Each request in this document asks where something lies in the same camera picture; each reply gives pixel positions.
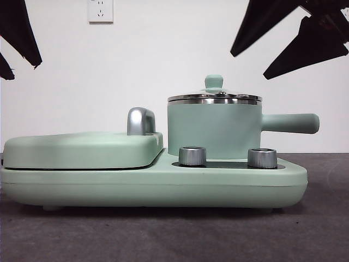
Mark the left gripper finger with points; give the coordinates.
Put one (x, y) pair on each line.
(19, 30)
(5, 68)

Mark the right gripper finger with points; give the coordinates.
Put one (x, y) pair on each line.
(313, 46)
(270, 21)

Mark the glass pot lid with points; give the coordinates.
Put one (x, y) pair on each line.
(214, 82)

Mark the green griddle cover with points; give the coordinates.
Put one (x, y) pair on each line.
(81, 150)

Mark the silver control knob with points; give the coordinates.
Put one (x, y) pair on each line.
(261, 158)
(192, 157)

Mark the green breakfast machine base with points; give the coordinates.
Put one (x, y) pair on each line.
(163, 188)

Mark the white wall socket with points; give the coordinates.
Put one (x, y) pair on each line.
(101, 12)

